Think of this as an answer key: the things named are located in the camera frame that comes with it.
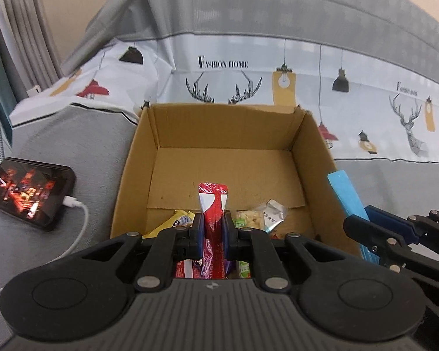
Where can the printed grey duvet cover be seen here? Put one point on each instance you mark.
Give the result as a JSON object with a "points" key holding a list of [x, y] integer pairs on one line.
{"points": [[314, 7]]}

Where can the brown cardboard box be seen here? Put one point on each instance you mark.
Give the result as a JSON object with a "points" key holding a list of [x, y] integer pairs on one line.
{"points": [[223, 168]]}

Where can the grey bed sheet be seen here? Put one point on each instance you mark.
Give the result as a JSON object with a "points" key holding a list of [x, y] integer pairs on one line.
{"points": [[95, 135]]}

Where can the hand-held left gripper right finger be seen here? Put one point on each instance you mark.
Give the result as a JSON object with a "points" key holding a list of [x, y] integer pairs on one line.
{"points": [[226, 237]]}

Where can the teal curtain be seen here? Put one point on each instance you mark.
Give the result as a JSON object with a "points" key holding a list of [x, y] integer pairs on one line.
{"points": [[3, 98]]}

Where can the yellow snack packet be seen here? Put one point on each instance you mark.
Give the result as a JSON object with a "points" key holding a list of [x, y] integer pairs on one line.
{"points": [[173, 221]]}

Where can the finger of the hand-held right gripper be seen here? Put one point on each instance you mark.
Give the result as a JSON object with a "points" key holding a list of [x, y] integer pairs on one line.
{"points": [[387, 221], [369, 234]]}

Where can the red white stick packet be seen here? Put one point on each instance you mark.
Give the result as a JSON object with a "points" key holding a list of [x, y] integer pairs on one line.
{"points": [[184, 270], [214, 208]]}

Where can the light blue snack packet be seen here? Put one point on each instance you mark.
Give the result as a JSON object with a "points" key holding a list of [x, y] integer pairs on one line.
{"points": [[345, 197]]}

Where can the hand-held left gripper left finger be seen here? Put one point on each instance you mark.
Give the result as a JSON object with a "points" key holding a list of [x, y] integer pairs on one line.
{"points": [[197, 234]]}

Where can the green snack packet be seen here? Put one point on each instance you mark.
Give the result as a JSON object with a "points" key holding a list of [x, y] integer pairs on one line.
{"points": [[244, 270]]}

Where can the beige cracker packet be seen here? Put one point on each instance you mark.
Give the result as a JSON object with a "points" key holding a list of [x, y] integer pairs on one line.
{"points": [[252, 217]]}

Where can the black smartphone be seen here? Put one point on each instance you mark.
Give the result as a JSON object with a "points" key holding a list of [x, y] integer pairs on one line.
{"points": [[25, 190]]}

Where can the grey pleated curtain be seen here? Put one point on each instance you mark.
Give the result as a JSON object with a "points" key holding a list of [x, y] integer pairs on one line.
{"points": [[22, 25]]}

